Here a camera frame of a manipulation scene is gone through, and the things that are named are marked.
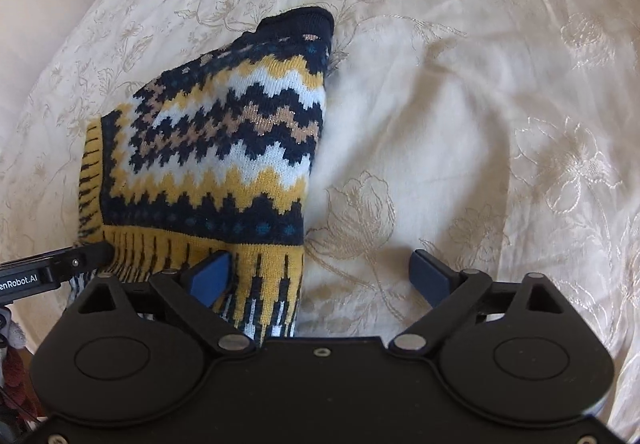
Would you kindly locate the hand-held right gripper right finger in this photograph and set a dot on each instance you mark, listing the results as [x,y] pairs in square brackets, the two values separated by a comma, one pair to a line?
[431,276]

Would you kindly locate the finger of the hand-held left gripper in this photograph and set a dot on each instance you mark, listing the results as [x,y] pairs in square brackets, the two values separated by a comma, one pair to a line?
[80,260]

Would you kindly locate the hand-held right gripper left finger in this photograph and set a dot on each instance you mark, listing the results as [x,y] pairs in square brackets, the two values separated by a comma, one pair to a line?
[210,280]

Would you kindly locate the navy yellow patterned knit sweater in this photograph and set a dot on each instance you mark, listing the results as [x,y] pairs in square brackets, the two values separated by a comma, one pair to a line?
[220,143]

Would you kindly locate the dark red cloth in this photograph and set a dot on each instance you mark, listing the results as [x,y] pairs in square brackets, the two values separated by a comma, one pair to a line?
[15,381]

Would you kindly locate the cream embroidered floral bedspread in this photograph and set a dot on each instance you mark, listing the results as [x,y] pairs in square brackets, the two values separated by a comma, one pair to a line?
[450,98]

